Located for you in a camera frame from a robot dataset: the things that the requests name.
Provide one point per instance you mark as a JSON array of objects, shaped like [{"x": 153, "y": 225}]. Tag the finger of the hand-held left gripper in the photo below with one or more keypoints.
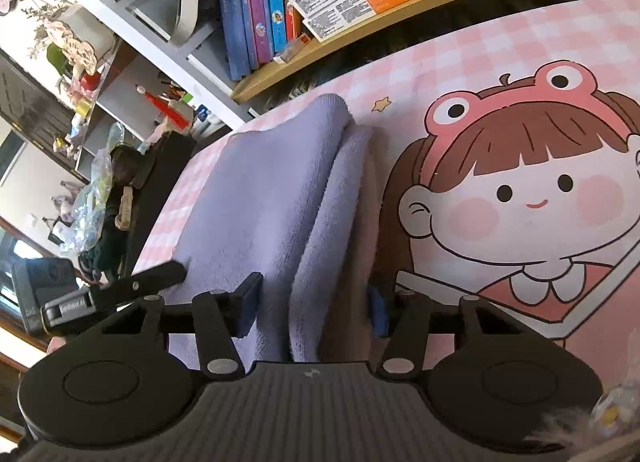
[{"x": 140, "y": 284}]

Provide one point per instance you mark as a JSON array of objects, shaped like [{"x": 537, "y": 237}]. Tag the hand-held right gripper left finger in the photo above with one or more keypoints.
[{"x": 250, "y": 304}]

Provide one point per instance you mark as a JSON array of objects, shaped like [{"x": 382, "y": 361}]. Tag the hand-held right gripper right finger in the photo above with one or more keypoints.
[{"x": 378, "y": 312}]

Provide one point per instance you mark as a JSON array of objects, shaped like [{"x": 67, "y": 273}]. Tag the purple and brown knit sweater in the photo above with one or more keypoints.
[{"x": 260, "y": 192}]

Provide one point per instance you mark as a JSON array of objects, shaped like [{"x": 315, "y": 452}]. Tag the crinkled plastic foil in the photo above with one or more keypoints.
[{"x": 95, "y": 192}]

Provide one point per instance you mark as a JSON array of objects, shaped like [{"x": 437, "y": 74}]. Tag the black box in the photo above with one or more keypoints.
[{"x": 160, "y": 177}]

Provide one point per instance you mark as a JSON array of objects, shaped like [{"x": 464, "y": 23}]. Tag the red tassel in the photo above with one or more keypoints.
[{"x": 162, "y": 109}]

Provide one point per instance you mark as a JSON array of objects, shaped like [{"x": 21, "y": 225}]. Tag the paper cartoon ornament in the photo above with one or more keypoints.
[{"x": 75, "y": 49}]

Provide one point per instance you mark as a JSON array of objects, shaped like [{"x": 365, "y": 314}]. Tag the fluffy grey white sleeve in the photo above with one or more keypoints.
[{"x": 600, "y": 422}]

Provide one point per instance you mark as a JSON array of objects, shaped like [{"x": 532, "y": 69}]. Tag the small orange white packet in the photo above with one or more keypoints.
[{"x": 292, "y": 48}]

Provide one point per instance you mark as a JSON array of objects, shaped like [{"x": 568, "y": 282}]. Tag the pink checked cartoon desk mat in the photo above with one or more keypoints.
[{"x": 500, "y": 67}]

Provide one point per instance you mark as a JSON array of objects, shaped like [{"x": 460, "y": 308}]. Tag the thick black cover book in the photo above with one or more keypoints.
[{"x": 189, "y": 2}]

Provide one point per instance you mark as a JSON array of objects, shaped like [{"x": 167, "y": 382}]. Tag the row of leaning picture books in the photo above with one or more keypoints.
[{"x": 250, "y": 7}]

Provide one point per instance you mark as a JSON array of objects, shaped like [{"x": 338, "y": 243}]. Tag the wooden bookshelf with white frame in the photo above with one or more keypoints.
[{"x": 350, "y": 49}]

